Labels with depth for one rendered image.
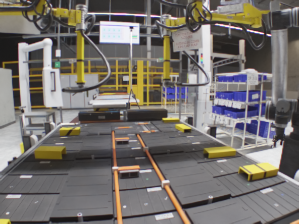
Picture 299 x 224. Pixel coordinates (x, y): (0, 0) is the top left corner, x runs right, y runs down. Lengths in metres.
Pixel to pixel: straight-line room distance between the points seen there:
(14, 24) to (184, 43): 1.60
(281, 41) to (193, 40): 0.84
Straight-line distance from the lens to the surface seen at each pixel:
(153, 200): 0.61
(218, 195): 0.65
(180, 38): 2.01
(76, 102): 10.50
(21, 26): 1.71
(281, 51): 1.74
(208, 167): 0.84
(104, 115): 1.81
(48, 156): 0.99
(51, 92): 4.00
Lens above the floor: 1.37
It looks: 9 degrees down
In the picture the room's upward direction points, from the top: straight up
